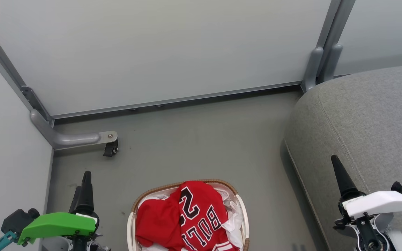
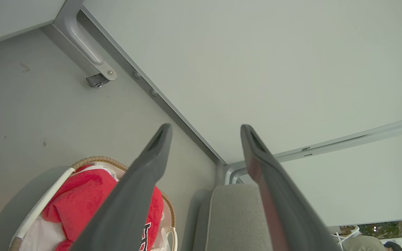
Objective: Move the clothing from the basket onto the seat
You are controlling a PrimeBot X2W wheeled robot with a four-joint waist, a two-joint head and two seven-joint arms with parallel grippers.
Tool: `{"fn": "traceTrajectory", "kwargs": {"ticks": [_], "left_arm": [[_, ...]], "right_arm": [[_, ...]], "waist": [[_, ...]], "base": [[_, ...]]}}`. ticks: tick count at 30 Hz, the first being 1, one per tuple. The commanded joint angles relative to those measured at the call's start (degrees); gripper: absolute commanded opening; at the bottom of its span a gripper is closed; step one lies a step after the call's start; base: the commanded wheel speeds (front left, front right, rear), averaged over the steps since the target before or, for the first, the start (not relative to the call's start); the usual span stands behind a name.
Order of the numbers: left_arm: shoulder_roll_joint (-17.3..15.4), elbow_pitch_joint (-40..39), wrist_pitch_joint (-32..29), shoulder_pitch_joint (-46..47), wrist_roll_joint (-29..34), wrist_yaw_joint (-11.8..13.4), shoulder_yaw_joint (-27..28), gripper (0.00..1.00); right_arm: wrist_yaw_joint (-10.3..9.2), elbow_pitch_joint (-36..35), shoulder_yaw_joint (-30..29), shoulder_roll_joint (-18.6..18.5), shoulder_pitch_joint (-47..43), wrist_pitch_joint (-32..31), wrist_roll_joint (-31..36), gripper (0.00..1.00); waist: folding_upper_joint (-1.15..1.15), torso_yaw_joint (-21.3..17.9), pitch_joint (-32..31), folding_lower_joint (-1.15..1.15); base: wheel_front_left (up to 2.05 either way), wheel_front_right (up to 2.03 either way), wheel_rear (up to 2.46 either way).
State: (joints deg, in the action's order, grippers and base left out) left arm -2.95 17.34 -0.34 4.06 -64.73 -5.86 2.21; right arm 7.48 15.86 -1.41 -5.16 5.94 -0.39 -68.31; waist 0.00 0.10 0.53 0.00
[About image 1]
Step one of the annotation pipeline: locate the grey partition foot bracket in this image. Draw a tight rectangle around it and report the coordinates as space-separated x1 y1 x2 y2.
30 109 119 151

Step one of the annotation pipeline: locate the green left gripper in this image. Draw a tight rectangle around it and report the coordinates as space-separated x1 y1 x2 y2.
17 171 111 251

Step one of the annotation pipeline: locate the grey partition post foot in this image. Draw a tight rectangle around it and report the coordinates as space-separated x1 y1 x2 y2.
321 44 343 83
301 47 324 93

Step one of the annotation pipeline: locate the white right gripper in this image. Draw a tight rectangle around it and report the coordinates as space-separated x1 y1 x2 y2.
331 155 402 251

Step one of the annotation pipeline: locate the white laundry basket brown rim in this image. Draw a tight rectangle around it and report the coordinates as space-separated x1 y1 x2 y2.
127 179 251 251

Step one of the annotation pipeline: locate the black caster wheel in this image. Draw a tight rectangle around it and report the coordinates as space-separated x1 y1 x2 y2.
103 139 119 157

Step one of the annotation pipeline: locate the grey fabric sofa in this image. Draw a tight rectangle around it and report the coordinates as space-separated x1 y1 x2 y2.
284 63 402 251

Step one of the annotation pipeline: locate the red basketball jersey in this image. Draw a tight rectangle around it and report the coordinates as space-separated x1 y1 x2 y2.
135 181 240 251

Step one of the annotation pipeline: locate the white basket liner cloth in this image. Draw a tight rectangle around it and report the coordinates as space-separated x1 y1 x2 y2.
141 188 245 251

